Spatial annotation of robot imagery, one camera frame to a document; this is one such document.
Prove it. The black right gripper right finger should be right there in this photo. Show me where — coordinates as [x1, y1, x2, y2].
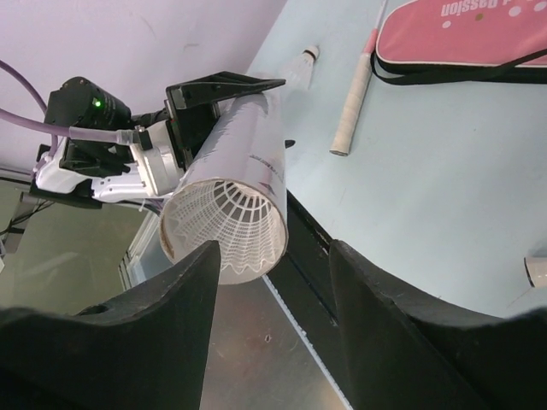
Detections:
[329, 240, 546, 409]

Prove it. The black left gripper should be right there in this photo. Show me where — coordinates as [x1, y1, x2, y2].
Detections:
[166, 72, 296, 167]

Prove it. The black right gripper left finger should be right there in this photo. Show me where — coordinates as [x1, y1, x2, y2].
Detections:
[1, 241, 221, 409]

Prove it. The white shuttlecock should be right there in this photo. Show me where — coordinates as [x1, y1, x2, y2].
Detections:
[285, 45, 321, 90]
[160, 179, 287, 285]

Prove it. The white shuttlecock tube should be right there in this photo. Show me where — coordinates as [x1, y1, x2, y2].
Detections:
[159, 90, 289, 285]

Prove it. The clear tube lid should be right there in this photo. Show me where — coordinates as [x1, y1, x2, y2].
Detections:
[524, 256, 547, 288]

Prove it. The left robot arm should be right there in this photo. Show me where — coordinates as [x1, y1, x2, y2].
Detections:
[30, 72, 285, 209]

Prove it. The pink racket bag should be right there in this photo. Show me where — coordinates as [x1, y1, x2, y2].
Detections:
[370, 0, 546, 85]

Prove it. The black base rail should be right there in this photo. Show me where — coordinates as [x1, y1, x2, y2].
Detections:
[265, 192, 351, 409]

